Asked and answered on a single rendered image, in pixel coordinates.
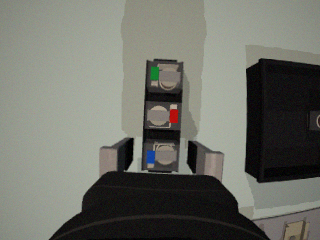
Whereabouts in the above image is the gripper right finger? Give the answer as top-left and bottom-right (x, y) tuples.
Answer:
(187, 140), (224, 183)

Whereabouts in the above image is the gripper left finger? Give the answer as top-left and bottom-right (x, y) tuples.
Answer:
(99, 137), (134, 178)

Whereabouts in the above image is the grey relay with orange button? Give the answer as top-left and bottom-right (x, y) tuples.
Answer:
(307, 110), (320, 131)

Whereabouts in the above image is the black rectangular tray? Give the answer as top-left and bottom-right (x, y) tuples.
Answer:
(245, 58), (320, 183)

